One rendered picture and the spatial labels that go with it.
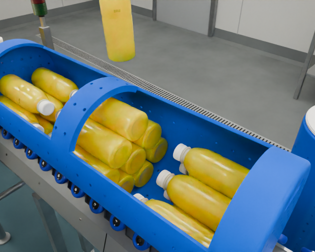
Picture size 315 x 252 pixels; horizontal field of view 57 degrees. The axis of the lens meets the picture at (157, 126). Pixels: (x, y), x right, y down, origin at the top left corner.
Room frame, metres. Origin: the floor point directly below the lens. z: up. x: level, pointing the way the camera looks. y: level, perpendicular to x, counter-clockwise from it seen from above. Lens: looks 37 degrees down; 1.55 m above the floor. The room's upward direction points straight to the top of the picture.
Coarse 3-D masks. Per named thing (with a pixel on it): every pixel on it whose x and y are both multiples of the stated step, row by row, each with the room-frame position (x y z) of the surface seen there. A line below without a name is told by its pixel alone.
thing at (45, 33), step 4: (40, 28) 1.39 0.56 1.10; (44, 28) 1.38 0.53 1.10; (48, 28) 1.40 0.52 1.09; (40, 32) 1.39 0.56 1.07; (44, 32) 1.38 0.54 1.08; (48, 32) 1.39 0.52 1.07; (44, 36) 1.38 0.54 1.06; (48, 36) 1.39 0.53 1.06; (44, 40) 1.38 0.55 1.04; (48, 40) 1.39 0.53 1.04; (44, 44) 1.38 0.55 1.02; (48, 44) 1.38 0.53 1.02; (52, 44) 1.40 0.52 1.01; (52, 48) 1.39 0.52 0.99
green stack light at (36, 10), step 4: (32, 4) 1.37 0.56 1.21; (36, 4) 1.37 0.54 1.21; (40, 4) 1.37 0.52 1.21; (44, 4) 1.39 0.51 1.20; (32, 8) 1.38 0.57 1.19; (36, 8) 1.37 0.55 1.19; (40, 8) 1.37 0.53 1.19; (44, 8) 1.39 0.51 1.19; (36, 12) 1.37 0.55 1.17; (40, 12) 1.37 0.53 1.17; (44, 12) 1.38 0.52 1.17
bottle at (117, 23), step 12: (108, 0) 0.67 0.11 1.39; (120, 0) 0.68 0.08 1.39; (108, 12) 0.67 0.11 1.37; (120, 12) 0.67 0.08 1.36; (108, 24) 0.68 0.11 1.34; (120, 24) 0.67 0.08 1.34; (132, 24) 0.71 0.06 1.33; (108, 36) 0.68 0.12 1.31; (120, 36) 0.67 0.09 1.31; (132, 36) 0.70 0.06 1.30; (108, 48) 0.69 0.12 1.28; (120, 48) 0.68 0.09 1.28; (132, 48) 0.69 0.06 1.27; (120, 60) 0.68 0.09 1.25
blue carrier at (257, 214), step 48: (0, 48) 0.80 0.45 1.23; (48, 48) 0.86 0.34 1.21; (96, 96) 0.54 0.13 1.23; (144, 96) 0.65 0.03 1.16; (48, 144) 0.50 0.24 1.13; (192, 144) 0.57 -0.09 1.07; (240, 144) 0.48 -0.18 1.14; (96, 192) 0.39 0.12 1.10; (144, 192) 0.50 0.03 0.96; (240, 192) 0.28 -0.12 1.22; (288, 192) 0.27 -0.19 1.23; (192, 240) 0.25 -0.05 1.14; (240, 240) 0.23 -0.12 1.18
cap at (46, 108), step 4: (44, 100) 0.67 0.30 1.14; (40, 104) 0.65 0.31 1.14; (44, 104) 0.65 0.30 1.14; (48, 104) 0.66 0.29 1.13; (52, 104) 0.67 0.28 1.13; (40, 108) 0.64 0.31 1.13; (44, 108) 0.65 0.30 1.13; (48, 108) 0.66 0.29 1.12; (52, 108) 0.66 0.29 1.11; (40, 112) 0.65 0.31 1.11; (44, 112) 0.65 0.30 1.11; (48, 112) 0.65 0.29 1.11
